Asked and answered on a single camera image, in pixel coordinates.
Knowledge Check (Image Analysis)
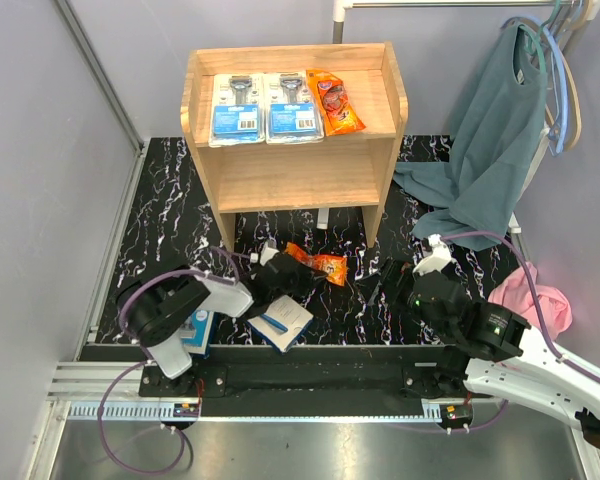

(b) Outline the blue Harry's razor box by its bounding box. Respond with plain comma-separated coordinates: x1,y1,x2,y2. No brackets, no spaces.
179,310,215,358

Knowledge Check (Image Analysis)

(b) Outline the beige wooden hanger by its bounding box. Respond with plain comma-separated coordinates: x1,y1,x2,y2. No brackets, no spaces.
549,0,600,152

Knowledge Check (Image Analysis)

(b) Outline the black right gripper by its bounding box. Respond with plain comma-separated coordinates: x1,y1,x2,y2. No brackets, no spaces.
352,255,454,339

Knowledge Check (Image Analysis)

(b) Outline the metal clothes rack bar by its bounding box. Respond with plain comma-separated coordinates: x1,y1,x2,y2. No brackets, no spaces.
331,0,581,47

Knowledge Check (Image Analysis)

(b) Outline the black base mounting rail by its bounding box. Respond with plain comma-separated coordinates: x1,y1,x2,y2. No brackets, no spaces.
139,345,468,421

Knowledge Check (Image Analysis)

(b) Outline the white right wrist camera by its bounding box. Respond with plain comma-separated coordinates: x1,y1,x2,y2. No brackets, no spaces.
413,234,453,276

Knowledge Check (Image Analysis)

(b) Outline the blue plastic hanger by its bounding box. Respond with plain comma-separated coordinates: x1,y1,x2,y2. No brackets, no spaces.
502,15,582,157

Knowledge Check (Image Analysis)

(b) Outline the green plastic hanger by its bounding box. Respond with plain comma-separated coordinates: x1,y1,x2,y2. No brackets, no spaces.
517,0,566,78

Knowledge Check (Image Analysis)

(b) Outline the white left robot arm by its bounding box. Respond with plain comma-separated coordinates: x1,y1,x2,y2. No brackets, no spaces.
116,245,327,396

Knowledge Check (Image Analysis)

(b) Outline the orange razor pack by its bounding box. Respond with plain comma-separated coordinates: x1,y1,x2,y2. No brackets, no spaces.
285,242,348,286
306,69,366,136

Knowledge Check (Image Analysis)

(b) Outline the teal blue t-shirt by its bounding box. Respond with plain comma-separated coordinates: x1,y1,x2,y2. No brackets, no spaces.
393,23,548,251

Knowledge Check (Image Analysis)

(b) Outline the wooden two-tier shelf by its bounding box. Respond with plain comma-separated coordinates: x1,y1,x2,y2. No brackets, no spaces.
180,42,408,248

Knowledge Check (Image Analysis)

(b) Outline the aluminium corner frame profile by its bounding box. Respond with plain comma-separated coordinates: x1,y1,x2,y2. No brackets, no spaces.
54,0,146,151

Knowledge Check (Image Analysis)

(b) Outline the Gillette razor blister pack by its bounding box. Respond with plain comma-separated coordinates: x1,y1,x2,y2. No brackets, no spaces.
208,73,265,148

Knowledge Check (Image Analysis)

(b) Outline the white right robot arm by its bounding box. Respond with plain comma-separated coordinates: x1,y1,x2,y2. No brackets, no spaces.
376,260,600,450

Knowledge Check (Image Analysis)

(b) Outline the white Harry's razor box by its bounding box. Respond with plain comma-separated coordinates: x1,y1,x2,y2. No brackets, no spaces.
247,295,314,353

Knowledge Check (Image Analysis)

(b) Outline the small white bottle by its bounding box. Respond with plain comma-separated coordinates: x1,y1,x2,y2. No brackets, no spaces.
316,208,329,230

